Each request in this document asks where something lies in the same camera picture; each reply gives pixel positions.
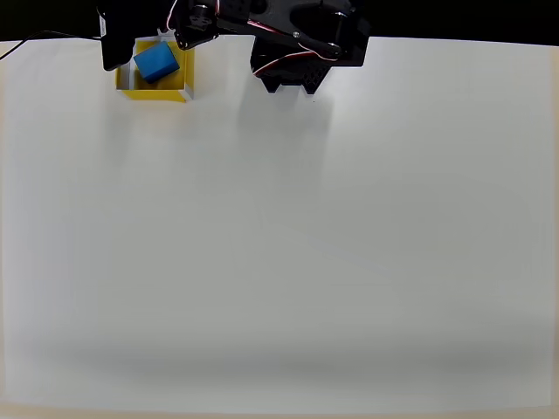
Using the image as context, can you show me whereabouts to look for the thin black cable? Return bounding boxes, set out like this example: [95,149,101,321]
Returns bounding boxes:
[0,30,104,60]

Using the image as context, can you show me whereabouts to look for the blue cube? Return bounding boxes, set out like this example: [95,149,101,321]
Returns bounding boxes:
[132,41,181,85]

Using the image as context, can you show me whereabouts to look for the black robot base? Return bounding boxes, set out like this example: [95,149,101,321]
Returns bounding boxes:
[249,36,369,96]

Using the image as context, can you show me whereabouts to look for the red white servo cable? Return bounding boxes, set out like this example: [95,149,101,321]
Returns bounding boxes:
[253,41,342,78]
[165,0,181,32]

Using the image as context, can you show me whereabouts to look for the yellow box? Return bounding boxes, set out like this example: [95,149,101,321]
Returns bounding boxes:
[114,37,196,104]

